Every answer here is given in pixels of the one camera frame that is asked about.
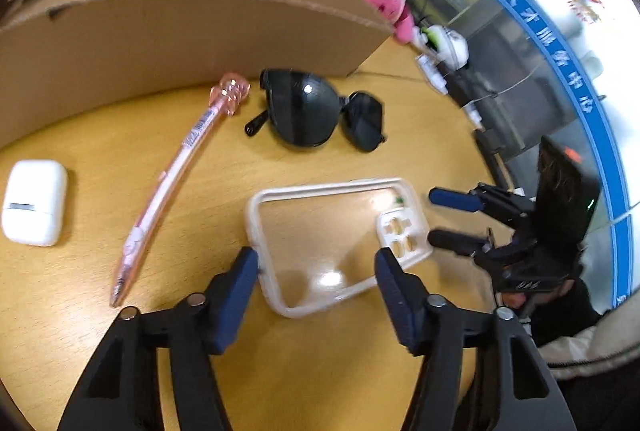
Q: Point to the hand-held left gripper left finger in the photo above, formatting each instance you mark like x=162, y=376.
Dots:
x=239, y=296

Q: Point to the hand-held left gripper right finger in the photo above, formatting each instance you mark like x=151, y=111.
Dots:
x=395, y=296

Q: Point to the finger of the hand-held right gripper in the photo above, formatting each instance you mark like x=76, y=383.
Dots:
x=452, y=198
x=455, y=241

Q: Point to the clear white phone case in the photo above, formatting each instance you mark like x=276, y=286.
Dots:
x=260, y=221

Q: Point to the pink transparent pen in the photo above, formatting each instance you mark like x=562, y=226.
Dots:
x=165, y=191

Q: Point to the black sunglasses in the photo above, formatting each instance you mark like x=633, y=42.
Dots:
x=300, y=111

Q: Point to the white earbuds case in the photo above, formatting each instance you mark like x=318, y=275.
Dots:
x=34, y=203

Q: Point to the brown cardboard box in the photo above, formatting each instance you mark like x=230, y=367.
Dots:
x=150, y=41

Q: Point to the person's right forearm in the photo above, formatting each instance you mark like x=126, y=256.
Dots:
x=565, y=311

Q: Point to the white charger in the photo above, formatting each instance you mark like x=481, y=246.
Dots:
x=472, y=116

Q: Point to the white power strip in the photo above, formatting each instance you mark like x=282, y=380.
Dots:
x=434, y=73

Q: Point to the white jacket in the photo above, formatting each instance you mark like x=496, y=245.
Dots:
x=595, y=346

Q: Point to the blue banner sticker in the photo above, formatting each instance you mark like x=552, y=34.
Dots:
x=565, y=61

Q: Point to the white panda plush toy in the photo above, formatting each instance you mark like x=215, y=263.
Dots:
x=447, y=42

